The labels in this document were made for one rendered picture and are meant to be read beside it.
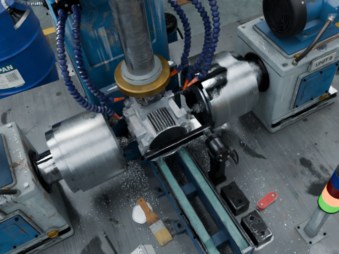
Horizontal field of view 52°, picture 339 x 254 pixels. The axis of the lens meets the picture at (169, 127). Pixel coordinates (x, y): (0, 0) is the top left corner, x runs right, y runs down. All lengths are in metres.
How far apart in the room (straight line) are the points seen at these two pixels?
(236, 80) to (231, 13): 2.27
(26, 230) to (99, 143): 0.36
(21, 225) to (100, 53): 0.62
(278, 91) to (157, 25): 0.49
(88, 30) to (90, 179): 0.48
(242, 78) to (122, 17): 0.48
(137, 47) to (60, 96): 0.85
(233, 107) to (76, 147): 0.54
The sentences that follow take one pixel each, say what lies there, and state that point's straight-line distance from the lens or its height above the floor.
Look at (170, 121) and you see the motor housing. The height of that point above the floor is 1.10.
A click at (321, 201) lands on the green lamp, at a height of 1.06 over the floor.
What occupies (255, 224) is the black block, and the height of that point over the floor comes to 0.86.
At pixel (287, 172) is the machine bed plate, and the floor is 0.80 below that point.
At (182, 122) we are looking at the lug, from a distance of 1.17.
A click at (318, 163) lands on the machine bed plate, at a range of 1.47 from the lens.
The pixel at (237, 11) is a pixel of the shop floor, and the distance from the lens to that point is 3.48.
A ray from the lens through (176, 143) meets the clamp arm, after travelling 1.19.
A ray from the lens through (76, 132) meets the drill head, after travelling 1.12.
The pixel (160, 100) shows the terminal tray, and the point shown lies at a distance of 1.16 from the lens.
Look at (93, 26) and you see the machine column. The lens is 1.21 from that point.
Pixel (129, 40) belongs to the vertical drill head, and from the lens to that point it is 0.99.
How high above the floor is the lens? 2.01
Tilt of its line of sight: 53 degrees down
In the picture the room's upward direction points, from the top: 9 degrees counter-clockwise
